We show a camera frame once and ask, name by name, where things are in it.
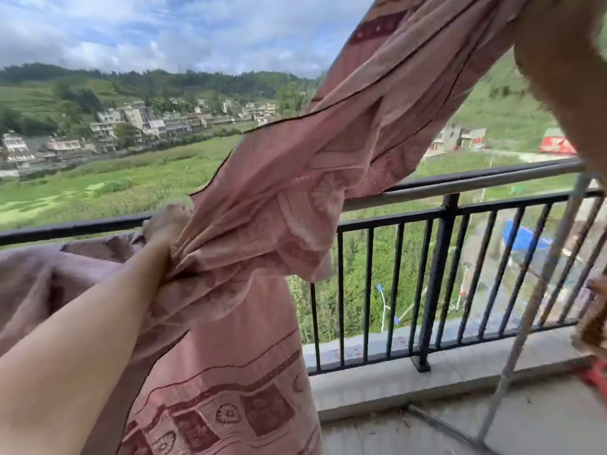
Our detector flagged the white multi-storey buildings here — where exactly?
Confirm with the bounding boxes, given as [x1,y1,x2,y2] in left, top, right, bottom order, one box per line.
[426,123,489,155]

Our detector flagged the black metal balcony railing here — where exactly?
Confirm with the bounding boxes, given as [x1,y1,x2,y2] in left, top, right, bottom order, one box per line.
[0,158,607,377]

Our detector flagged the red billboard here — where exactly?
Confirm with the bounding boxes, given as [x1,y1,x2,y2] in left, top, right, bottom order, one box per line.
[538,127,577,156]

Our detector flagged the person's left hand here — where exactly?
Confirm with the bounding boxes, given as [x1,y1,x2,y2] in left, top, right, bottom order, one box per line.
[142,203,195,261]

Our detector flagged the street lamp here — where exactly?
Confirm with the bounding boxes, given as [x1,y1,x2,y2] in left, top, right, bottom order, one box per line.
[376,284,395,333]

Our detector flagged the person's left forearm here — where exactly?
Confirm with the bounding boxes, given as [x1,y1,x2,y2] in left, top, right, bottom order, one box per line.
[0,239,174,455]

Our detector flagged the grey metal pipe drying rack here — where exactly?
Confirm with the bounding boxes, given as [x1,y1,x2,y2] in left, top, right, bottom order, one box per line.
[341,161,607,455]

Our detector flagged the red plastic frame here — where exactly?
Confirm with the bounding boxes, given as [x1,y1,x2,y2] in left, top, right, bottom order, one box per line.
[576,360,607,399]

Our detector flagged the pink patterned bed sheet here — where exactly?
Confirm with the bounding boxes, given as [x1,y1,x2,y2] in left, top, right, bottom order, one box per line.
[0,0,537,455]

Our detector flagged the cluster of village houses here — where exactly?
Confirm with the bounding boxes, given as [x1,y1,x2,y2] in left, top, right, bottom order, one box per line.
[0,101,281,171]

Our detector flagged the blue roof canopy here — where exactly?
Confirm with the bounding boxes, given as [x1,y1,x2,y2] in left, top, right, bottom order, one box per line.
[502,220,553,252]

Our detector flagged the person's right forearm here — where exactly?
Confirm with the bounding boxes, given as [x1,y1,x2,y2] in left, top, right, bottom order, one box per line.
[513,0,607,185]

